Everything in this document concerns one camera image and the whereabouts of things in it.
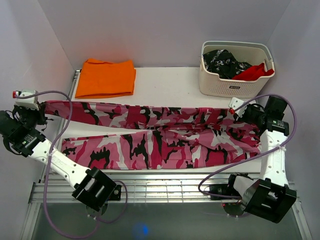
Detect pink camouflage trousers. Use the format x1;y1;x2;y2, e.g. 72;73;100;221
44;100;260;170

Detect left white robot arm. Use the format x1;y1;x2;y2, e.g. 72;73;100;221
0;110;117;212

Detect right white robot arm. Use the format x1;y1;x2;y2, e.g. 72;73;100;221
225;95;297;223

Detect red trousers in basket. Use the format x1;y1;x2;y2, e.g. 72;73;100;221
232;63;275;82

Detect black white patterned trousers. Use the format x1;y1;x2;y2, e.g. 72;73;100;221
202;49;252;80

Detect folded orange trousers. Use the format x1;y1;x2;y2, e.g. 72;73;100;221
75;58;136;99

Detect cream plastic laundry basket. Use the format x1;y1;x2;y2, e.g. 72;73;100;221
198;40;275;99

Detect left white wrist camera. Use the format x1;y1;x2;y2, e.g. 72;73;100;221
12;89;39;111

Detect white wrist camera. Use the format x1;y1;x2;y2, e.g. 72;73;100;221
12;89;39;111
228;97;247;118

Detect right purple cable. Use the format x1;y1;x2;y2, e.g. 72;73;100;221
197;93;298;218

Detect purple cable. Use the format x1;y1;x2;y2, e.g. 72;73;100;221
14;90;129;238
197;93;298;218

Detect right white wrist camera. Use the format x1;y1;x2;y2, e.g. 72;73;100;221
228;97;247;118

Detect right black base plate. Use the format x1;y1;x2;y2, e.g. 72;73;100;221
209;184;240;200

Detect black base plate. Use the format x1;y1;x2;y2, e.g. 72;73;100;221
209;184;240;200
107;184;122;201

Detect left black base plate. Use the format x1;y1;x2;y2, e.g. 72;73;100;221
107;184;122;201

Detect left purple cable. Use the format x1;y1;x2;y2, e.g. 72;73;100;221
14;90;129;238

